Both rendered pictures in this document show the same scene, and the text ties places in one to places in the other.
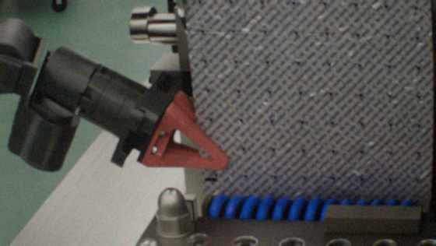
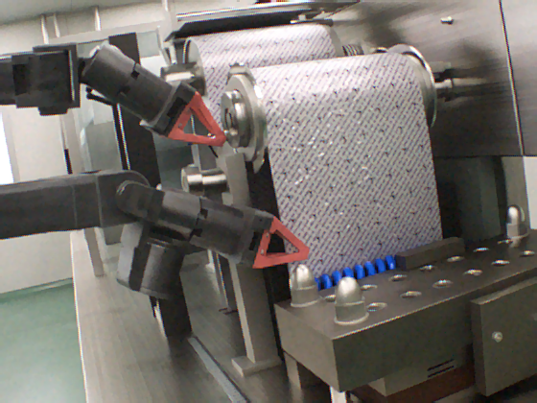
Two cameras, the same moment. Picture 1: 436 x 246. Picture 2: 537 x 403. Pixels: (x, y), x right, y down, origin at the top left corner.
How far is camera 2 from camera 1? 57 cm
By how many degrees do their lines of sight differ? 38
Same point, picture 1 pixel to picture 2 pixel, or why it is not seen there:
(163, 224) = (305, 295)
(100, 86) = (210, 206)
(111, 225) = (162, 378)
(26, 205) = not seen: outside the picture
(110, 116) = (226, 228)
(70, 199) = (106, 378)
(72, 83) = (188, 207)
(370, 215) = (431, 247)
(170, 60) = not seen: hidden behind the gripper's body
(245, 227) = not seen: hidden behind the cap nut
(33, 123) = (152, 254)
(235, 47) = (305, 156)
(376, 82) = (398, 163)
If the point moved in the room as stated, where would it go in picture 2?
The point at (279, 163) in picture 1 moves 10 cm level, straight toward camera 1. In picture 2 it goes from (343, 243) to (397, 248)
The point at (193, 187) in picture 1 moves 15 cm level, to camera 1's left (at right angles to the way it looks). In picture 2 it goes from (249, 305) to (154, 340)
